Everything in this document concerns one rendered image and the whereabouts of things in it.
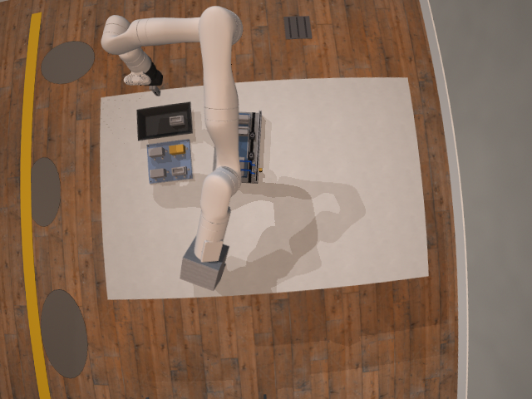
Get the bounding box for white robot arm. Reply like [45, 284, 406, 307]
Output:
[101, 6, 243, 262]

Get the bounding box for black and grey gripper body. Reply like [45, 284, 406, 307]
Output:
[124, 52, 163, 86]

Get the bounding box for yellow rectangular block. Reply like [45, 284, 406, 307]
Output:
[169, 144, 186, 155]

